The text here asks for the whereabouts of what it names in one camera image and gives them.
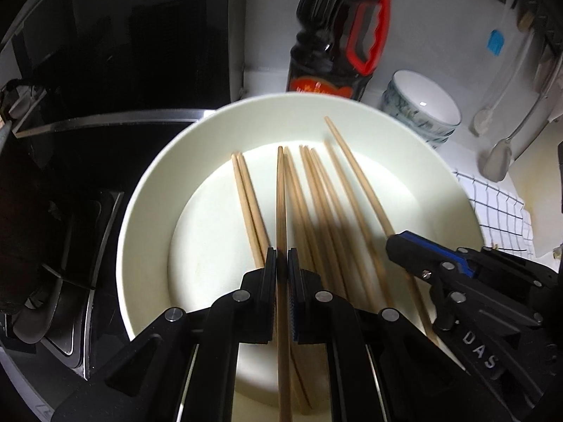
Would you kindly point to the blue patterned porcelain bowl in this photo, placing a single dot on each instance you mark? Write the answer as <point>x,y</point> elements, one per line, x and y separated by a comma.
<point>437,141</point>
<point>422,96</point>
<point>448,131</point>

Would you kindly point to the dark wall rack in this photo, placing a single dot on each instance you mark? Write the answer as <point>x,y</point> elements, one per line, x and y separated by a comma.
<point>541,4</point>

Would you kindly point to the white cutting board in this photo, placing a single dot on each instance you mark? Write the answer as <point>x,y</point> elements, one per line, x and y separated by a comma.
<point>543,193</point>

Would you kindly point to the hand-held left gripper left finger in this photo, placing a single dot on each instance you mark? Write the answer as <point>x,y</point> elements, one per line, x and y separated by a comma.
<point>270,281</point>

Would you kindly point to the dark sauce bottle red cap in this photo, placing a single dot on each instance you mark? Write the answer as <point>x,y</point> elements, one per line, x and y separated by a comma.
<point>325,44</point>

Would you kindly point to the metal spatula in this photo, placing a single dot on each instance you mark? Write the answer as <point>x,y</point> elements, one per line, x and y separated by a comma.
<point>497,162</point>

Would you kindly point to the blue wall hook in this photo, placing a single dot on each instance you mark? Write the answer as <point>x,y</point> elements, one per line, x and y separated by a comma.
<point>496,41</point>

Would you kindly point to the dark wok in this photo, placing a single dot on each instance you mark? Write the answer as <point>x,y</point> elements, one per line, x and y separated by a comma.
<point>22,228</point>

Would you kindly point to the group of wooden chopsticks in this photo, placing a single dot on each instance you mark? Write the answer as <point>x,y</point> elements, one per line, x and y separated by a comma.
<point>250,211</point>

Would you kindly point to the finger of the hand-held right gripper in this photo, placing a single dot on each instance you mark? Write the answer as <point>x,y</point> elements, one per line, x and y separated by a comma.
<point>411,257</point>
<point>448,255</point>

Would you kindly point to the cream round basin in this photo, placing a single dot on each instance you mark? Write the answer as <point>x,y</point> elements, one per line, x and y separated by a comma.
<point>198,162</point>

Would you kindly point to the white black-checked cloth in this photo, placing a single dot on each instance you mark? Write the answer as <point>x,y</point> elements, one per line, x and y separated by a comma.
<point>492,202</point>

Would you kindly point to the black glass gas stove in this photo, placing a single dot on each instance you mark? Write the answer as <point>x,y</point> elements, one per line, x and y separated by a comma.
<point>96,162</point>

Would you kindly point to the wooden chopstick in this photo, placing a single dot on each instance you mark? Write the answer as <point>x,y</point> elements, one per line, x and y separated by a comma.
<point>280,206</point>

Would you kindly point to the white bottle brush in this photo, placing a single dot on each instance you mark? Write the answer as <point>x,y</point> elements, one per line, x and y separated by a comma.
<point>483,118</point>

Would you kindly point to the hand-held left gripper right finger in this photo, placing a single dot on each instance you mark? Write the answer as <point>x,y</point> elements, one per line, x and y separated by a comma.
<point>294,290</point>

